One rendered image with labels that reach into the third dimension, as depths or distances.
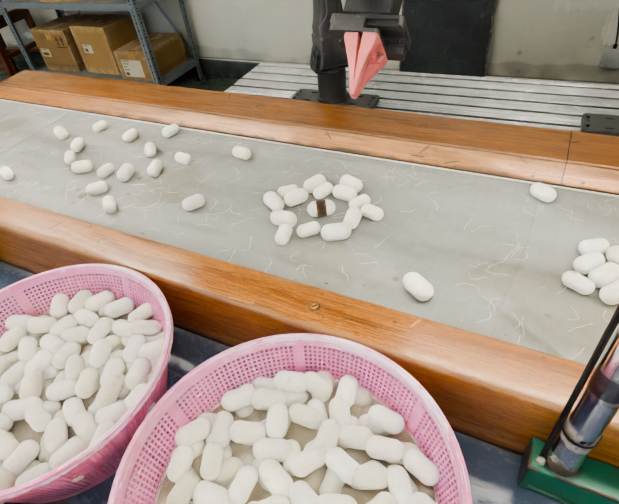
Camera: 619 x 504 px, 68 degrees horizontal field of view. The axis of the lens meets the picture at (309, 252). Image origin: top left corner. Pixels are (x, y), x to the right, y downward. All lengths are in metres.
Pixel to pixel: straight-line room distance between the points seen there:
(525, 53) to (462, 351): 2.30
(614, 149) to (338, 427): 0.54
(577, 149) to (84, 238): 0.67
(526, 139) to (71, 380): 0.66
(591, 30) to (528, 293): 2.16
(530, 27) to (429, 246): 2.11
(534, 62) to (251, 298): 2.32
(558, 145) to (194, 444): 0.60
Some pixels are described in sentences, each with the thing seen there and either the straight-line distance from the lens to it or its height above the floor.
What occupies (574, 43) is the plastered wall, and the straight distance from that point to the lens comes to 2.64.
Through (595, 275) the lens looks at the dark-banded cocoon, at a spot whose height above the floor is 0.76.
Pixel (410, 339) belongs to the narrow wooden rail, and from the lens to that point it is 0.44.
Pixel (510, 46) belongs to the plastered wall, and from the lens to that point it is 2.65.
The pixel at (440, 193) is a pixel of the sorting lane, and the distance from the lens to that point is 0.66.
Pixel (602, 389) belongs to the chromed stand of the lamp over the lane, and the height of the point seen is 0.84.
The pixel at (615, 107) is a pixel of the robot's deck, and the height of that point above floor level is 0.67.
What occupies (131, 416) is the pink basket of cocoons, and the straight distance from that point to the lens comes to 0.45.
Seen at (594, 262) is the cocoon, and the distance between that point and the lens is 0.57.
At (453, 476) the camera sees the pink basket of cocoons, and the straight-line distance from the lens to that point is 0.40.
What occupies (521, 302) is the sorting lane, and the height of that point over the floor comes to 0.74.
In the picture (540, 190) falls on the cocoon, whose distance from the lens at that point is 0.66.
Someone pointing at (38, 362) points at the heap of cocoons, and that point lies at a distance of 0.57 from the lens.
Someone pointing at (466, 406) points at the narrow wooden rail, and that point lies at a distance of 0.46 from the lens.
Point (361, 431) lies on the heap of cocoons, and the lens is 0.42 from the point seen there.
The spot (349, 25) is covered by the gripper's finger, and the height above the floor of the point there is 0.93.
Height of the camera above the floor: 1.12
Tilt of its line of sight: 42 degrees down
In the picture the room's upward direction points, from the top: 8 degrees counter-clockwise
